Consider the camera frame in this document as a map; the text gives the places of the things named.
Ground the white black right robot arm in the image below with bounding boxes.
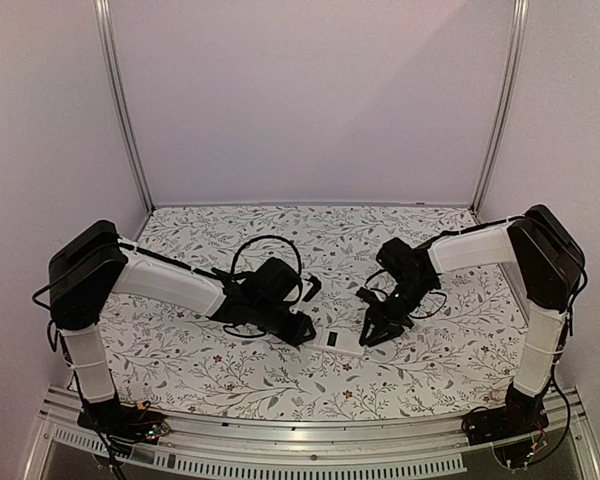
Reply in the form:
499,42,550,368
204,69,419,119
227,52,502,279
356,204,588,436

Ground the floral patterned table mat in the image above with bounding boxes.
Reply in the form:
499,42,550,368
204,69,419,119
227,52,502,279
98,206,526,421

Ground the right aluminium frame post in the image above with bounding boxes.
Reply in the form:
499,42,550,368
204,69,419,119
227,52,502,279
470,0,529,215

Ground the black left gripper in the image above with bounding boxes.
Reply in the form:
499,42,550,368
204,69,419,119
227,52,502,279
251,301,317,350

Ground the white and red remote control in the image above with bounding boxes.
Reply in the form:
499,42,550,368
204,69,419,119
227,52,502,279
304,328,365,357

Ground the left aluminium frame post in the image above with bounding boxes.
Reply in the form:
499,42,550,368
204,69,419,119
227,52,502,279
94,0,155,214

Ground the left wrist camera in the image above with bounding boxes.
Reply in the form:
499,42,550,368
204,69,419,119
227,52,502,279
302,275,322,303

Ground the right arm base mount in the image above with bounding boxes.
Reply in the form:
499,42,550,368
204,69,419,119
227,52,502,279
461,384,549,445

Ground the aluminium frame post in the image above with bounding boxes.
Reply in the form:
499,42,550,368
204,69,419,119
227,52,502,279
470,0,529,215
94,0,155,214

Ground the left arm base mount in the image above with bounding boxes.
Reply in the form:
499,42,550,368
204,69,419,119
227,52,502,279
77,398,170,444

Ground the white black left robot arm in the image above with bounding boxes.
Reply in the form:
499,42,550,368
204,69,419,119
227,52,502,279
48,220,320,434

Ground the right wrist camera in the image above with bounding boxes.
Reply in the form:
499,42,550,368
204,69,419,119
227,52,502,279
356,287,380,305

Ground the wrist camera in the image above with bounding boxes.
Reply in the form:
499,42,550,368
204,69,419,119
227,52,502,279
302,275,322,303
356,287,380,305

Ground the aluminium front rail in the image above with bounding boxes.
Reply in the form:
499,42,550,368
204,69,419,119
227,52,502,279
22,389,600,480

